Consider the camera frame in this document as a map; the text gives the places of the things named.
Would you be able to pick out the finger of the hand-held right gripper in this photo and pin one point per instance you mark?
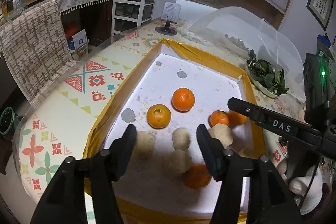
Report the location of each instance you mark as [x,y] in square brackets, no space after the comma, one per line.
[252,111]

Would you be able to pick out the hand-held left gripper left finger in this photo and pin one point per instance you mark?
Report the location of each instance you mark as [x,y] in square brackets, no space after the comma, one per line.
[126,150]

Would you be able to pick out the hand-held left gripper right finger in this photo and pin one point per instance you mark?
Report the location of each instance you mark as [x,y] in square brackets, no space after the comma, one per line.
[210,155]

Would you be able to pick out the small orange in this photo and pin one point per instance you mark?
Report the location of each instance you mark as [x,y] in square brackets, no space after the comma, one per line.
[219,118]
[237,118]

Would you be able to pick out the long banana piece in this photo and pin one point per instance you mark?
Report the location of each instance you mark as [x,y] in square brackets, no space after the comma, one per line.
[221,134]

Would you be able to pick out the medium orange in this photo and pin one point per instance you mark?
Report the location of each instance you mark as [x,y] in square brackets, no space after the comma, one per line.
[158,116]
[197,176]

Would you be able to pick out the thin banana piece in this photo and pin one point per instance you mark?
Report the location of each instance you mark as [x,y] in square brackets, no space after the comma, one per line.
[181,137]

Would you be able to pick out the yellow-taped white foam box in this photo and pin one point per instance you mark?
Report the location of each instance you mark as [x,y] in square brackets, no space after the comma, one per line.
[199,82]

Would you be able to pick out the large orange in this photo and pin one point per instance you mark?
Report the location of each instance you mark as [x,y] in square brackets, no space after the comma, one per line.
[183,99]

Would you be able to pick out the person's right hand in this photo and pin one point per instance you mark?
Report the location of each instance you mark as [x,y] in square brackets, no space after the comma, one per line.
[312,192]

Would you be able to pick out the pale round plate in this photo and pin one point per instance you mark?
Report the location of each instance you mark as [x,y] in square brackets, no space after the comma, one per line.
[260,87]

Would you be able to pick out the plate of spinach leaves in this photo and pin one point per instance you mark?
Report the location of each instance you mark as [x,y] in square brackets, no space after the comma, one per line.
[265,69]

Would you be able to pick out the patterned tablecloth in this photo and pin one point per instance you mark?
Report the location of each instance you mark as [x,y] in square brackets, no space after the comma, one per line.
[78,103]

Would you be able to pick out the white mesh food cover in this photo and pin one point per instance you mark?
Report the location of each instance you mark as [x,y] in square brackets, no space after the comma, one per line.
[236,19]

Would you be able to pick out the blue and white carton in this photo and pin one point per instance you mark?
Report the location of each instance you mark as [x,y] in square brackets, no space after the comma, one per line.
[78,40]

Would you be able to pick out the green round object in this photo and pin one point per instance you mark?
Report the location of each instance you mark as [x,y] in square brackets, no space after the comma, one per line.
[6,121]

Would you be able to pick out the clear phone stand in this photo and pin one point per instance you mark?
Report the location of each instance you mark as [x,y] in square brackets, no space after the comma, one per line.
[170,11]

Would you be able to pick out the chair with woven cover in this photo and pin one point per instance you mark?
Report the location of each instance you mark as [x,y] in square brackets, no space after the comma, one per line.
[34,48]

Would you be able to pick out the framed wall picture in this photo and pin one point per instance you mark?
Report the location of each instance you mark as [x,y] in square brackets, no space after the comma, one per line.
[320,1]

